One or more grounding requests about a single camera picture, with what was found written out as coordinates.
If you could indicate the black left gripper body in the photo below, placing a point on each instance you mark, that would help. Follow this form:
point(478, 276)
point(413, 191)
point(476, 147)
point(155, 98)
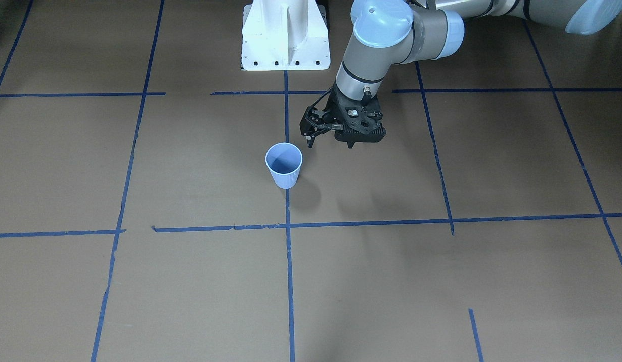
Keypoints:
point(329, 109)

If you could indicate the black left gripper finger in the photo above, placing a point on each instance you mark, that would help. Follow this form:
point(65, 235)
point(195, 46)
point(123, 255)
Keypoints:
point(315, 132)
point(312, 123)

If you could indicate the blue ribbed cup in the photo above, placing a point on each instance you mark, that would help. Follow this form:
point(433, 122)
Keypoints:
point(284, 161)

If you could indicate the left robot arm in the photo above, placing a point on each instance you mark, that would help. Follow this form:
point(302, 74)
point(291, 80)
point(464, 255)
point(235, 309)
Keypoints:
point(386, 33)

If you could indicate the white mounting pillar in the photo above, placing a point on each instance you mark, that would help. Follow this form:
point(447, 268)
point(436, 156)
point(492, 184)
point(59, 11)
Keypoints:
point(285, 35)

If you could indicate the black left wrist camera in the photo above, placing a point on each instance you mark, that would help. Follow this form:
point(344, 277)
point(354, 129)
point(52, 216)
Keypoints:
point(351, 136)

